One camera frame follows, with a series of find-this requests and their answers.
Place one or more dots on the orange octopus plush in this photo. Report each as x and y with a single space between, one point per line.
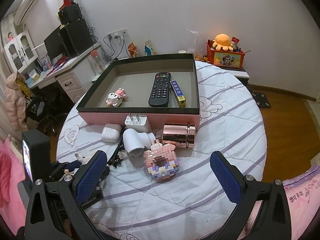
222 42

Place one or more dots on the wall power outlet strip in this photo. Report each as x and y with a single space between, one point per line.
118 33

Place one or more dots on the dark low bench top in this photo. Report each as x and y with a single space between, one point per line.
240 74

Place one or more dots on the bottle with red cap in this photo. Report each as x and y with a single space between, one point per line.
97 61

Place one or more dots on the pink block donut figure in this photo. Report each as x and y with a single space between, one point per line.
161 160

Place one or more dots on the pink box with black rim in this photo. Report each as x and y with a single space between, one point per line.
136 76

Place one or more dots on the rose gold metal canister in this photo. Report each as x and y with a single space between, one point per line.
182 136

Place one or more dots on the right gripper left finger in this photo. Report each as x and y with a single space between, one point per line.
54 208

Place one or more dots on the clear plastic bag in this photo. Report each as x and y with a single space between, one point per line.
196 44

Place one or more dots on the white earbuds case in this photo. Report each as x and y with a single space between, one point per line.
111 133

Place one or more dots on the black computer monitor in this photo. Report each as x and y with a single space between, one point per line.
54 44

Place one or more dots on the pig and doll figurine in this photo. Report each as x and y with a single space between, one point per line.
73 166

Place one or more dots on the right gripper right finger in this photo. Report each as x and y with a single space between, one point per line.
273 219

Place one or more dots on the blue snack bag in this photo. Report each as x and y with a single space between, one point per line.
148 48

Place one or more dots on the black box on tower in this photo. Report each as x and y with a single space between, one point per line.
69 13

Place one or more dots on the black office chair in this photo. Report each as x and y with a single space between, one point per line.
46 114

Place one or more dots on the red toy storage box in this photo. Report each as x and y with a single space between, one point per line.
225 59

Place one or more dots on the black computer tower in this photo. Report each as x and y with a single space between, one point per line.
75 37

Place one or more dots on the black hair clip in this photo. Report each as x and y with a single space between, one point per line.
118 156

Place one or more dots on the blue rectangular small box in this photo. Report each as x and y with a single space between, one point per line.
181 101

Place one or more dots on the black TV remote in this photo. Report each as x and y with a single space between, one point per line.
159 96

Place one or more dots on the pink white block cat figure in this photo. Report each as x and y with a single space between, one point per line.
116 99

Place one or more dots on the white desk with drawers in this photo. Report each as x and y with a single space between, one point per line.
75 76

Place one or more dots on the white glass door cabinet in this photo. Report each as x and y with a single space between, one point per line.
20 52

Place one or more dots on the white power adapter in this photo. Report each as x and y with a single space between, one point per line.
138 122

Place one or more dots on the pink bedding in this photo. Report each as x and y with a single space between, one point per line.
13 210

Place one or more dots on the wall air conditioner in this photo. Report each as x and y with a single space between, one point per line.
23 10

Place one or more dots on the orange snack bag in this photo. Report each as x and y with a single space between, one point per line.
133 51

